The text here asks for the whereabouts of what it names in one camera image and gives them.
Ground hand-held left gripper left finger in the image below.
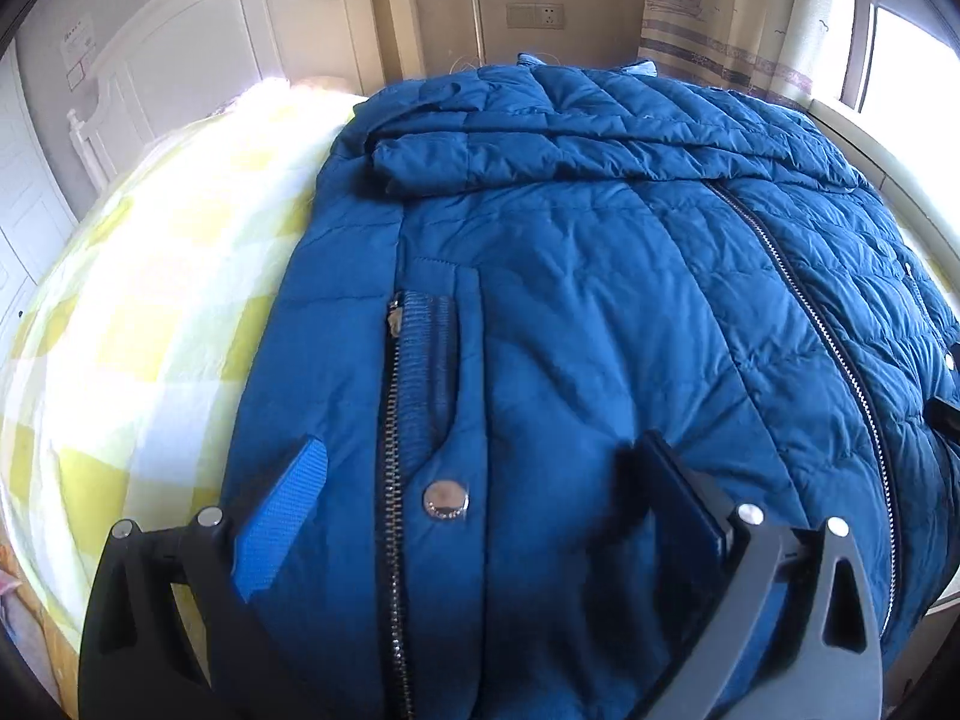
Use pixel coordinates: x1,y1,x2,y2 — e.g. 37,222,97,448
78,437,335,720

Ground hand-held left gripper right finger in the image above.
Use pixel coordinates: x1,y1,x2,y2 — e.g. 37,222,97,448
615,431,883,720

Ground blue quilted jacket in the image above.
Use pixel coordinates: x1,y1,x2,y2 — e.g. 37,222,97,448
220,52,960,720

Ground yellow checkered quilt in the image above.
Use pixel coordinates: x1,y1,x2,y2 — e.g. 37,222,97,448
0,81,370,657

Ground yellow floral bed sheet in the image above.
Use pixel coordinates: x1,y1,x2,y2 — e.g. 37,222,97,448
0,540,83,698

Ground beige window sill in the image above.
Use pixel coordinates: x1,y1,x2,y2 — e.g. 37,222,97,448
806,96,960,282

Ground white wardrobe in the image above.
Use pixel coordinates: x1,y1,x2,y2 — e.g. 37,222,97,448
0,60,78,320

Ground printed beige curtain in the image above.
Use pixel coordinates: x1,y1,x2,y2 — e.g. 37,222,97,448
636,0,865,104

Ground window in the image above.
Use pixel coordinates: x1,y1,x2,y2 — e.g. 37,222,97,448
838,0,960,137

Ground white bed headboard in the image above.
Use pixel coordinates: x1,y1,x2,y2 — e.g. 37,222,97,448
66,0,426,190

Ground thin wooden pole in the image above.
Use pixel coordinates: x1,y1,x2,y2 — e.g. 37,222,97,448
463,0,486,70

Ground wall socket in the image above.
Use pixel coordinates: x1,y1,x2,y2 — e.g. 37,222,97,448
505,3,564,32

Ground paper wall sticker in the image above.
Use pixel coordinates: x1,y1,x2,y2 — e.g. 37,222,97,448
58,13,96,92

